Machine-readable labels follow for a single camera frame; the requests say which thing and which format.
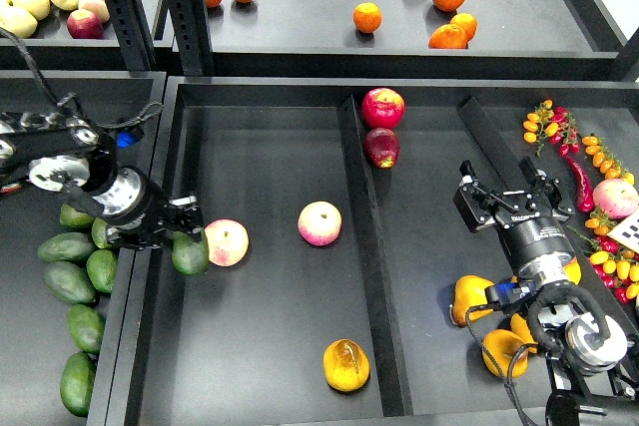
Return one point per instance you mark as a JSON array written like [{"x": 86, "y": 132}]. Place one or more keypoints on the orange shelf centre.
[{"x": 366, "y": 17}]

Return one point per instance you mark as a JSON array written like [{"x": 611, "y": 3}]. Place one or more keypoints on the pink apple left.
[{"x": 228, "y": 242}]

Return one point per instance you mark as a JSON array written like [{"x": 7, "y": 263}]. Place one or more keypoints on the avocado bottom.
[{"x": 77, "y": 383}]

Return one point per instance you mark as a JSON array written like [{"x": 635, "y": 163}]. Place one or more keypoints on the cherry tomato vine lower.
[{"x": 616, "y": 265}]

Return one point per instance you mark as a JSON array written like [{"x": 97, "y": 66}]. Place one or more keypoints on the peach on shelf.
[{"x": 98, "y": 7}]

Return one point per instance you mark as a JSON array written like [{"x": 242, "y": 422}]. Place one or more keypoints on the yellow pear shelf front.
[{"x": 18, "y": 21}]

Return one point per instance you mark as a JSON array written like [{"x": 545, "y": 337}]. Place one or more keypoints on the pink apple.
[
  {"x": 319, "y": 223},
  {"x": 228, "y": 242},
  {"x": 616, "y": 198}
]

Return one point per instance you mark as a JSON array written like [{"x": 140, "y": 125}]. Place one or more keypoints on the pink apple centre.
[{"x": 319, "y": 223}]

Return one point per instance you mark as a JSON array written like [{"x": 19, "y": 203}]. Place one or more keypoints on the orange shelf front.
[{"x": 448, "y": 36}]

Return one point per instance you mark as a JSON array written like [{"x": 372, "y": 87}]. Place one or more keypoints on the cherry tomato vine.
[
  {"x": 549, "y": 124},
  {"x": 616, "y": 265}
]

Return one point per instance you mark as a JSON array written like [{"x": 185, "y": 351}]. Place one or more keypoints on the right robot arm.
[{"x": 592, "y": 362}]

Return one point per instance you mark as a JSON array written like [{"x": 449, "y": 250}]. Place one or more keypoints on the black shelf upright right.
[{"x": 191, "y": 28}]

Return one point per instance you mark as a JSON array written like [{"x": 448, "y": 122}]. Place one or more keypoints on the bright red apple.
[{"x": 382, "y": 108}]

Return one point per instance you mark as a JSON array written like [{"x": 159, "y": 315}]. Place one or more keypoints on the avocado centre dark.
[{"x": 69, "y": 283}]

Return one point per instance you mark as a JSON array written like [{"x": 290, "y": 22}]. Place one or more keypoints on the black upper shelf board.
[{"x": 516, "y": 39}]

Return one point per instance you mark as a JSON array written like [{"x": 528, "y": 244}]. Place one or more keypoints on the black left tray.
[{"x": 35, "y": 342}]

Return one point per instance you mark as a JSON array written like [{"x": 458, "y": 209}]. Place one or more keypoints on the black centre tray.
[{"x": 243, "y": 345}]

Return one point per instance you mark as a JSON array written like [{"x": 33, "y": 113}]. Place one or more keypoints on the checkered marker card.
[{"x": 626, "y": 232}]

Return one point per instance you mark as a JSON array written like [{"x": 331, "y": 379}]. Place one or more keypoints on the black shelf upright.
[
  {"x": 133, "y": 34},
  {"x": 191, "y": 28}
]

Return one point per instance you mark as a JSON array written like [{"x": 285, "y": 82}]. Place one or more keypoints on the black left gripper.
[{"x": 152, "y": 219}]

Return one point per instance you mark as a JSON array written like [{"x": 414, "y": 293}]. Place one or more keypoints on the black shelf upright left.
[{"x": 133, "y": 34}]

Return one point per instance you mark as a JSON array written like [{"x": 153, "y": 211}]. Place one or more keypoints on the yellow pear bottom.
[{"x": 502, "y": 345}]

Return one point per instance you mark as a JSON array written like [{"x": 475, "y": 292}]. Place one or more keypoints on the orange shelf right small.
[{"x": 467, "y": 22}]

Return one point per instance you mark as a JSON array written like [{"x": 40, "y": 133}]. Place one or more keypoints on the avocado lower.
[{"x": 86, "y": 327}]

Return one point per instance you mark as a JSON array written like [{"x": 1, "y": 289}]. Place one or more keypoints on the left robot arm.
[{"x": 64, "y": 151}]

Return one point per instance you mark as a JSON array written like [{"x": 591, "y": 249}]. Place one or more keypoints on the black tray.
[
  {"x": 243, "y": 345},
  {"x": 35, "y": 342}
]

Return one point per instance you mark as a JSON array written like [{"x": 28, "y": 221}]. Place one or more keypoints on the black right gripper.
[{"x": 528, "y": 222}]

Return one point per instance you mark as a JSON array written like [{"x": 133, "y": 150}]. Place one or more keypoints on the avocado middle left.
[{"x": 70, "y": 246}]

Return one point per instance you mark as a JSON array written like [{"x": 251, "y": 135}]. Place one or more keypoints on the avocado middle right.
[{"x": 101, "y": 267}]

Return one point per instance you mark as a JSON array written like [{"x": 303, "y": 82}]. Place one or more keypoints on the red apple on shelf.
[{"x": 84, "y": 24}]

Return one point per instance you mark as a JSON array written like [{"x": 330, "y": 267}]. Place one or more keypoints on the red chili pepper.
[{"x": 584, "y": 190}]

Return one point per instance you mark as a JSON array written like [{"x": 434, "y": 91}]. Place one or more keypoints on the green avocado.
[{"x": 189, "y": 257}]

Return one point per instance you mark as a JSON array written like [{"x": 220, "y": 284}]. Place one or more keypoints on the pink apple far right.
[{"x": 616, "y": 198}]

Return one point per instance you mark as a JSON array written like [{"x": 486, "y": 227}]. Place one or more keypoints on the cherry tomato vine upper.
[{"x": 549, "y": 124}]

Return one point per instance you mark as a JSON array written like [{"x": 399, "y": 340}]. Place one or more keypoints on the dark red apple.
[{"x": 381, "y": 147}]

